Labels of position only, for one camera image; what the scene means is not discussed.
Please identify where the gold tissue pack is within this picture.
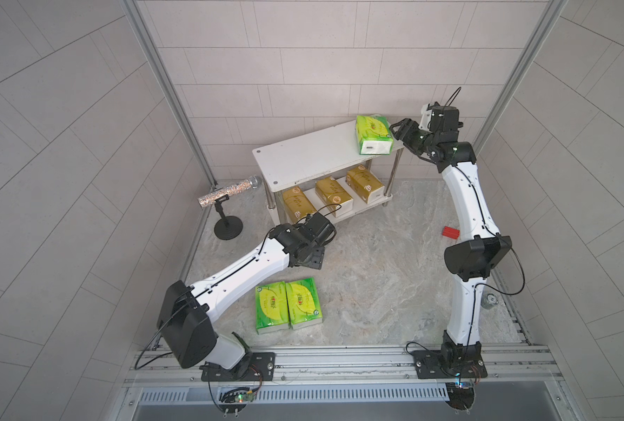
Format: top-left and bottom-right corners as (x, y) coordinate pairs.
(282, 186), (317, 224)
(345, 165), (385, 205)
(315, 176), (354, 217)

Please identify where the green tissue pack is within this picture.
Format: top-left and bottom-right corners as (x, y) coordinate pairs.
(355, 114), (394, 156)
(285, 278), (323, 330)
(255, 282), (290, 334)

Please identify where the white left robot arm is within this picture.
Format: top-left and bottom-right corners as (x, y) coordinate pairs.
(153, 213), (337, 382)

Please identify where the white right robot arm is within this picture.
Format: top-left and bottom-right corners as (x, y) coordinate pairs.
(390, 103), (512, 388)

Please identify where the white two-tier shelf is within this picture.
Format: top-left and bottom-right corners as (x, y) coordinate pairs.
(252, 122), (403, 225)

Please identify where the black microphone stand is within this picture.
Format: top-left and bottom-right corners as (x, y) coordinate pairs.
(214, 195), (244, 240)

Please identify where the glittery microphone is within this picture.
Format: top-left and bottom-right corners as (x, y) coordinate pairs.
(197, 175), (262, 208)

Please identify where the red small block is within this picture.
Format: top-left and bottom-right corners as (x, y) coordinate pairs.
(442, 226), (460, 240)

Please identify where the small silver round object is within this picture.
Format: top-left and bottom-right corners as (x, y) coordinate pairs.
(480, 292), (499, 310)

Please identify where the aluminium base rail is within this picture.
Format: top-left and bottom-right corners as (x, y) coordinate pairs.
(124, 344), (564, 412)

